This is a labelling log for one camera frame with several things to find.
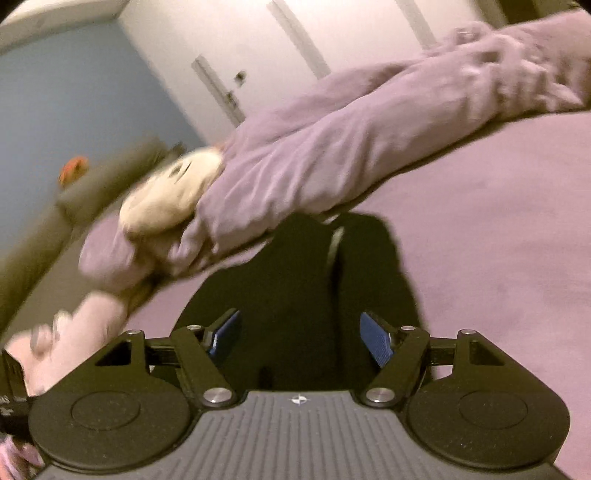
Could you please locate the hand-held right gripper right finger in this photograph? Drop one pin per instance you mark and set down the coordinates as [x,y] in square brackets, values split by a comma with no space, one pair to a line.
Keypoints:
[376,339]

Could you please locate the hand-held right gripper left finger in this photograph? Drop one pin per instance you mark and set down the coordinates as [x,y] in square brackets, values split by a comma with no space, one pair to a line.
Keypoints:
[226,333]

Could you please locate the black knit sweater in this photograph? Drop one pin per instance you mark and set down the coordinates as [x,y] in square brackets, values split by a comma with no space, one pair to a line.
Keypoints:
[295,295]

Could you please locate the person's left forearm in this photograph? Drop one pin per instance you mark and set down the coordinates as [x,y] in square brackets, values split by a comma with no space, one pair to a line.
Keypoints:
[16,461]

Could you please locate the cream plush pillow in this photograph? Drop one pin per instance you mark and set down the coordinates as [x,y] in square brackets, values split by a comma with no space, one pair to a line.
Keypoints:
[171,194]

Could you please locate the olive headboard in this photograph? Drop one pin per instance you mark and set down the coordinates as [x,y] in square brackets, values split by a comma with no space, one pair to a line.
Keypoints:
[41,244]

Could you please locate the bed with purple sheet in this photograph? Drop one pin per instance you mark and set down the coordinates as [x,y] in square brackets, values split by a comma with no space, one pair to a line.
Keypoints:
[489,230]

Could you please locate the purple duvet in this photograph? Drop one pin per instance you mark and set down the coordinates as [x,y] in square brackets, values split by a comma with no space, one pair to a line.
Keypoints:
[332,157]

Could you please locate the orange object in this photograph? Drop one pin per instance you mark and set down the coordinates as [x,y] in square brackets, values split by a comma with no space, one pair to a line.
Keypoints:
[74,170]

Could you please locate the wardrobe key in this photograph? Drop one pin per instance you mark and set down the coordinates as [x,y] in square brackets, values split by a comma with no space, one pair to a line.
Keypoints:
[240,77]

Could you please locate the white wardrobe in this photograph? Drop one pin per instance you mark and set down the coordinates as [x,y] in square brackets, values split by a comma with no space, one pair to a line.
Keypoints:
[277,41]

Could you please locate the dark door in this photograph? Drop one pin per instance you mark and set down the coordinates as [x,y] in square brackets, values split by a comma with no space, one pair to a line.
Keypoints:
[531,8]

